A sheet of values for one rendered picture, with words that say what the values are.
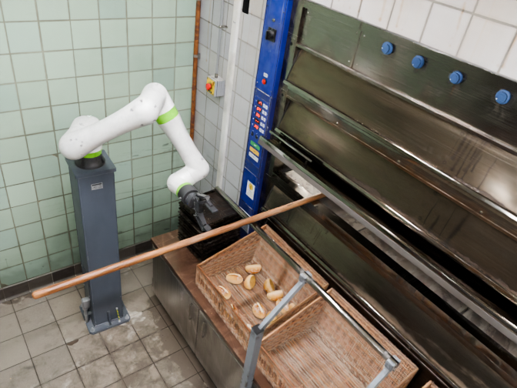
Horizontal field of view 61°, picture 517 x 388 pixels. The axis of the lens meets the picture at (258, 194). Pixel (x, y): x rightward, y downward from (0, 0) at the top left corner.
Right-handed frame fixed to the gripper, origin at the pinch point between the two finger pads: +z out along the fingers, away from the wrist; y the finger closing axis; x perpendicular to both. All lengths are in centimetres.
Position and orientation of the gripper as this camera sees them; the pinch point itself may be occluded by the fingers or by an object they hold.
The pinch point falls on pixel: (212, 222)
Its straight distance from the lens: 203.3
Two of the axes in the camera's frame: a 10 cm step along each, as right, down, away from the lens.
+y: -1.4, 8.1, 5.7
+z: 5.8, 5.3, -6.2
